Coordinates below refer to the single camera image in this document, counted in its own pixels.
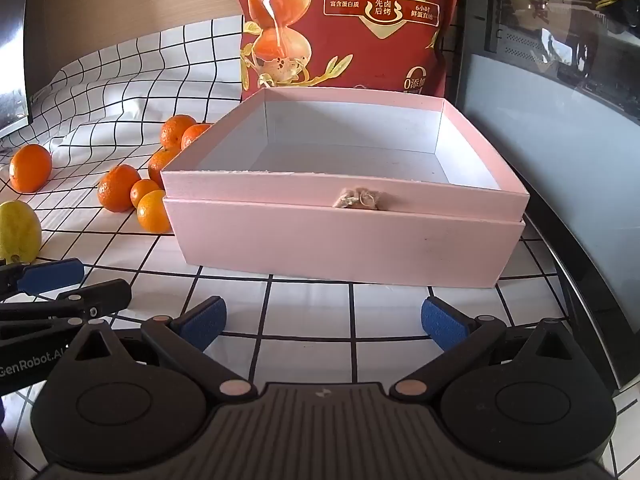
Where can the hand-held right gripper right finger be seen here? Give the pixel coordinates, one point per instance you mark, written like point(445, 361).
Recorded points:
point(442, 322)

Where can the red snack bag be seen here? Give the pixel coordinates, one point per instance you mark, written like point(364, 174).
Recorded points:
point(350, 50)

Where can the white black-grid tablecloth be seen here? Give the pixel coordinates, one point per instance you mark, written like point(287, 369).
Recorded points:
point(125, 90)

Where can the dark monitor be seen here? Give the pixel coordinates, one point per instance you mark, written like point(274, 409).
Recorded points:
point(12, 35)

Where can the glass-sided computer case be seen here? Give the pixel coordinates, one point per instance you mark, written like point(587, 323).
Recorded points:
point(550, 135)

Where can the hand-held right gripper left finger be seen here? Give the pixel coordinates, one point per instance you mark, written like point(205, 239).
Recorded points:
point(207, 322)

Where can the yellow-green lemon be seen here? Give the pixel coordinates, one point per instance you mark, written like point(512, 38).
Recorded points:
point(20, 232)

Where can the large orange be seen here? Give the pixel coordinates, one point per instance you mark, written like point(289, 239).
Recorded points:
point(31, 167)

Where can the small orange mandarin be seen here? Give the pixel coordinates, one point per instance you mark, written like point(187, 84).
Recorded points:
point(176, 131)
point(118, 188)
point(142, 191)
point(195, 135)
point(162, 166)
point(155, 212)

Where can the pink cardboard box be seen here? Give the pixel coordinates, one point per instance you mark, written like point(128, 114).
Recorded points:
point(325, 240)

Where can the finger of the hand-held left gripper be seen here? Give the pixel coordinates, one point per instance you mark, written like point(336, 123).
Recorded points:
point(52, 275)
point(100, 296)

